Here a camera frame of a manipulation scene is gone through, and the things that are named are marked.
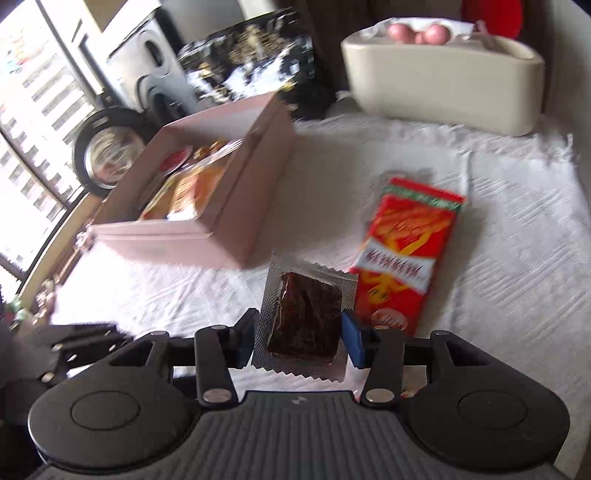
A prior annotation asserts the orange snack packet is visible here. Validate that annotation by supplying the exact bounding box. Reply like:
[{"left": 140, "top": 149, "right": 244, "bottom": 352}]
[{"left": 139, "top": 138, "right": 243, "bottom": 222}]

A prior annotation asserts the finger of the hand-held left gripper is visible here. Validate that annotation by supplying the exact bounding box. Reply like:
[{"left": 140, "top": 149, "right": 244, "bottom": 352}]
[
  {"left": 39, "top": 339, "right": 136, "bottom": 386},
  {"left": 25, "top": 322, "right": 122, "bottom": 346}
]

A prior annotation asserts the large black snack bag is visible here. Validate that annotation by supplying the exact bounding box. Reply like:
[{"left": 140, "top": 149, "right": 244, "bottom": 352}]
[{"left": 178, "top": 9, "right": 319, "bottom": 109}]

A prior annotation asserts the white cloth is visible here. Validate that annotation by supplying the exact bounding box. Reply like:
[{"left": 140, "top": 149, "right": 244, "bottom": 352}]
[{"left": 360, "top": 16, "right": 490, "bottom": 47}]

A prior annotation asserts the window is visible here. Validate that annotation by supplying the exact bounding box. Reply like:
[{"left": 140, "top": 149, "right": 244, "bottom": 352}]
[{"left": 0, "top": 0, "right": 112, "bottom": 282}]

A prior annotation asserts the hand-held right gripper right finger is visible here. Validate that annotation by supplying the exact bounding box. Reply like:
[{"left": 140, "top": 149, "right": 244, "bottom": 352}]
[{"left": 341, "top": 309, "right": 485, "bottom": 407}]

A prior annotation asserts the white textured tablecloth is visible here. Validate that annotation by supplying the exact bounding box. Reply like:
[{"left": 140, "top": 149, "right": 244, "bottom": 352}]
[{"left": 51, "top": 113, "right": 591, "bottom": 462}]

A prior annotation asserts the red ball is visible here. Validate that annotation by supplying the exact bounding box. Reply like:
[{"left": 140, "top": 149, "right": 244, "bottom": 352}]
[{"left": 462, "top": 0, "right": 525, "bottom": 40}]

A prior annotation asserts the small red round packet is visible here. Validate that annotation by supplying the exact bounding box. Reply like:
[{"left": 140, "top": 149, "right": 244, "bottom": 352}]
[{"left": 161, "top": 145, "right": 195, "bottom": 175}]

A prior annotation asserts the pink cardboard box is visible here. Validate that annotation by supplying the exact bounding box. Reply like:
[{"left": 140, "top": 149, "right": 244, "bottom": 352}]
[{"left": 76, "top": 91, "right": 296, "bottom": 268}]

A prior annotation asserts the grey washing machine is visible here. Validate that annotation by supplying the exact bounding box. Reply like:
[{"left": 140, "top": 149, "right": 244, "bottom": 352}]
[{"left": 74, "top": 9, "right": 195, "bottom": 199}]

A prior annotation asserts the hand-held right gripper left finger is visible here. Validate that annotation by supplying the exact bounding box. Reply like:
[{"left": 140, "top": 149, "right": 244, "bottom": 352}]
[{"left": 108, "top": 307, "right": 259, "bottom": 407}]

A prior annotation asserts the clear packet of brown cake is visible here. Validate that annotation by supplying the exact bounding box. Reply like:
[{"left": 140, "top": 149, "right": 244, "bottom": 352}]
[{"left": 252, "top": 251, "right": 360, "bottom": 384}]

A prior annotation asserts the red snack packet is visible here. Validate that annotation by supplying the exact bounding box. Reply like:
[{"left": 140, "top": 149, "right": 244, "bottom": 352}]
[{"left": 348, "top": 178, "right": 466, "bottom": 337}]

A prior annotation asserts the beige oval container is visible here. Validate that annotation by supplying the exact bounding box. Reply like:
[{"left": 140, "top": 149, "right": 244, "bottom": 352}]
[{"left": 341, "top": 17, "right": 546, "bottom": 137}]

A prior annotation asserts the pink toy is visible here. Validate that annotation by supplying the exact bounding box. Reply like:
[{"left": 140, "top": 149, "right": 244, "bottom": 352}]
[{"left": 387, "top": 23, "right": 448, "bottom": 46}]

